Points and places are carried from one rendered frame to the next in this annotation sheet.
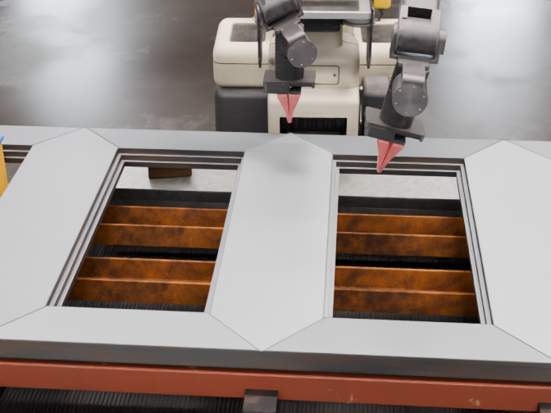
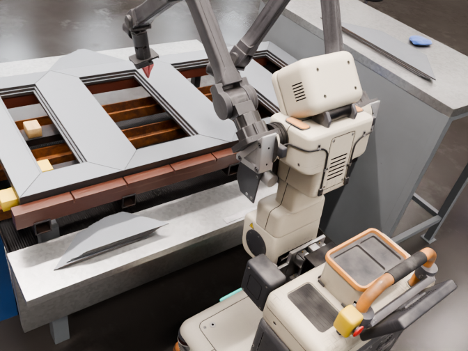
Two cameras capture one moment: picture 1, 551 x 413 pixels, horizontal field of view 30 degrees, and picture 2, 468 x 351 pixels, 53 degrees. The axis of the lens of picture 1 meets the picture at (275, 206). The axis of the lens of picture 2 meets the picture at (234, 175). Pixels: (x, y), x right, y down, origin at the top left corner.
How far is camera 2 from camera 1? 3.24 m
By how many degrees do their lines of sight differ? 99
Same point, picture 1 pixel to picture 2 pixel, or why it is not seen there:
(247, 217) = (196, 95)
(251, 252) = (180, 83)
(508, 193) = (101, 132)
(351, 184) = (209, 198)
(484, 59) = not seen: outside the picture
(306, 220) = (175, 99)
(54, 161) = not seen: hidden behind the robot
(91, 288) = not seen: hidden behind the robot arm
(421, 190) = (171, 207)
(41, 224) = (256, 77)
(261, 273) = (168, 77)
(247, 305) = (161, 67)
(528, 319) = (67, 81)
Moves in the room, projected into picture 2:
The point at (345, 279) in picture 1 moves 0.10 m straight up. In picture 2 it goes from (161, 137) to (162, 118)
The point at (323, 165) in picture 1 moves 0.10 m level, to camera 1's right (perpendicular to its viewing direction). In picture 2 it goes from (196, 126) to (175, 132)
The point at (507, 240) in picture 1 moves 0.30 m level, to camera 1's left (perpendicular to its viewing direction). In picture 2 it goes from (89, 108) to (154, 93)
